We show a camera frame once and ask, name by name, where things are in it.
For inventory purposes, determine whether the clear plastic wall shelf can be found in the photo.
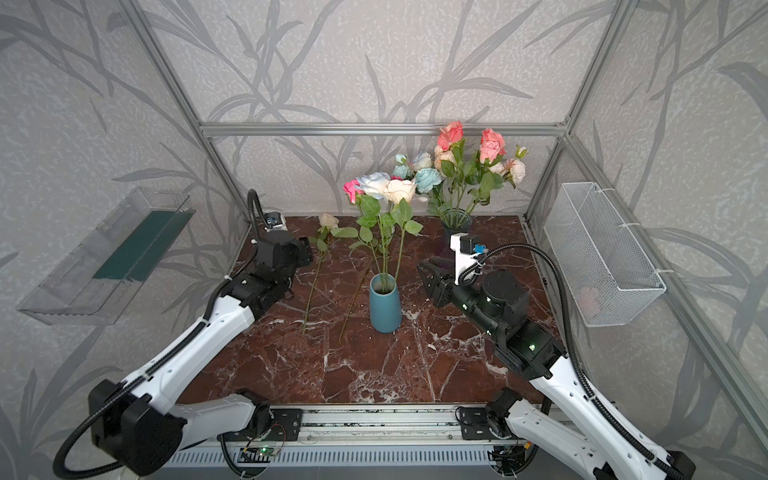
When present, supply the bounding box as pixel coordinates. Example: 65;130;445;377
18;187;195;326

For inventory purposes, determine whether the pale pink peony flower stem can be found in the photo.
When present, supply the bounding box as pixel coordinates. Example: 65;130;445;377
490;145;528;187

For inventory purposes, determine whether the blue white rose stem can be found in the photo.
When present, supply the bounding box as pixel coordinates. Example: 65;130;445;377
411;152;433;172

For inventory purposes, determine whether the purple blue glass vase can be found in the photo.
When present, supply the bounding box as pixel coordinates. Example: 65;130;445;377
436;208;472;256

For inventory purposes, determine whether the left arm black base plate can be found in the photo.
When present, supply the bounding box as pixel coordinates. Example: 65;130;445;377
263;408;304;442

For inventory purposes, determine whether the white wire mesh basket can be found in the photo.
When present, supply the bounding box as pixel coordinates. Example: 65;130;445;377
544;182;666;328

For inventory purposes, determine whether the cream white rose stem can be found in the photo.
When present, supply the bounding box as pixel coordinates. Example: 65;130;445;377
384;180;423;280

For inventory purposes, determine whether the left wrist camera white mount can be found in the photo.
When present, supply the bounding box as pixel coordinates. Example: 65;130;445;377
263;212;287;232

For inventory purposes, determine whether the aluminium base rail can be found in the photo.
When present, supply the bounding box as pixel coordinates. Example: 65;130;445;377
122;403;517;448

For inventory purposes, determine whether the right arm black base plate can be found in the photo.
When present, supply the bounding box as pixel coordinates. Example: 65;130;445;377
454;406;496;441

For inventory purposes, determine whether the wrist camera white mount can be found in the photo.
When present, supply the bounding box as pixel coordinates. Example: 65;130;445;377
450;233;487;285
263;212;287;232

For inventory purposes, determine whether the light blue white rose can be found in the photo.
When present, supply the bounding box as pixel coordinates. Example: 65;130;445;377
353;172;395;294

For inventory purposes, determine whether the peach cream rose stem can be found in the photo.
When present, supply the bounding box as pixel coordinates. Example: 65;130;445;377
301;213;339;334

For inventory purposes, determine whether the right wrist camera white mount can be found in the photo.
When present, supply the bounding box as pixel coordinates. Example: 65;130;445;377
450;233;487;285

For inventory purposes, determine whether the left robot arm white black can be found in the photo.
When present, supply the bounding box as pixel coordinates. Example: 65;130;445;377
52;229;313;479

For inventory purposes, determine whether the horizontal aluminium frame bar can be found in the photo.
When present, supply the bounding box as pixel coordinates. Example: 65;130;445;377
200;122;566;137

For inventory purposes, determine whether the teal ceramic cylinder vase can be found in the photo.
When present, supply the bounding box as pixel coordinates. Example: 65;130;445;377
369;274;402;334

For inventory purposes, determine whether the pink rose flower stem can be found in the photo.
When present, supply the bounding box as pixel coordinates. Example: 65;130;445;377
464;129;506;213

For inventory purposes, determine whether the dark pink rose stem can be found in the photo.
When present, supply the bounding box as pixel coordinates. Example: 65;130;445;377
437;121;465;208

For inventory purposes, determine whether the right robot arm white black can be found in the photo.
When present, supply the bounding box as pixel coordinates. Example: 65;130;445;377
418;262;696;479

